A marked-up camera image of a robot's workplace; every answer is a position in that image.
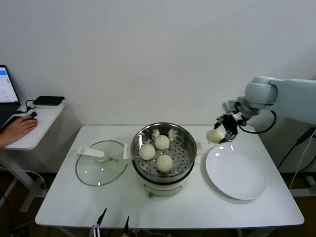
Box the person's bare hand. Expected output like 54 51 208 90
2 116 39 147

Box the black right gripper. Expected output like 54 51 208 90
213 114 239 144

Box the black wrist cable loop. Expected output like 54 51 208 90
234 101 277 134

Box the thin black desk cable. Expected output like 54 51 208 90
14 99 38 115

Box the black cable with adapter block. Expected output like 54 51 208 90
276 127 316 170

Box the white steamed baozi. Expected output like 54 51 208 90
206 128 227 144
154 134 171 151
156 155 174 173
138 144 156 161

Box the black power bank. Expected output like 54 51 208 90
33 96 65 106

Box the white round plate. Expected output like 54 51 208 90
204 144 269 201

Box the glass lid with white handle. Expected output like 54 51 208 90
75 140 128 187

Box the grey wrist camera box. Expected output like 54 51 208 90
223 100 244 112

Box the cream electric cooker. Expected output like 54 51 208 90
134 144 198 199

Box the black laptop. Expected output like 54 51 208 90
0 65 22 126

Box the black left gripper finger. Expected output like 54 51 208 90
92 207 108 237
122 216 130 237

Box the stainless steel steamer basket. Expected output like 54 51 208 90
123 122 203 179

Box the white side table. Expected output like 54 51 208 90
0 100 72 213

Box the white hanging cable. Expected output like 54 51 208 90
290 130 316 192

